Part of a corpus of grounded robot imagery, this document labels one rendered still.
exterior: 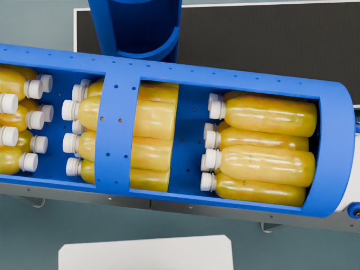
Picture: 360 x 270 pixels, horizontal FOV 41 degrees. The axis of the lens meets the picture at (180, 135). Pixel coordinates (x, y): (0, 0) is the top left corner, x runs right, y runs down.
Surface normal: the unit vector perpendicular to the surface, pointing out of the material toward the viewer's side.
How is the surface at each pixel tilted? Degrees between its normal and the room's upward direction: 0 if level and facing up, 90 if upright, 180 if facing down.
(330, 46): 0
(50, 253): 0
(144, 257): 0
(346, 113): 14
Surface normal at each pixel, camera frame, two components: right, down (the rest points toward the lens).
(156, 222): 0.04, -0.25
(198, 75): 0.10, -0.80
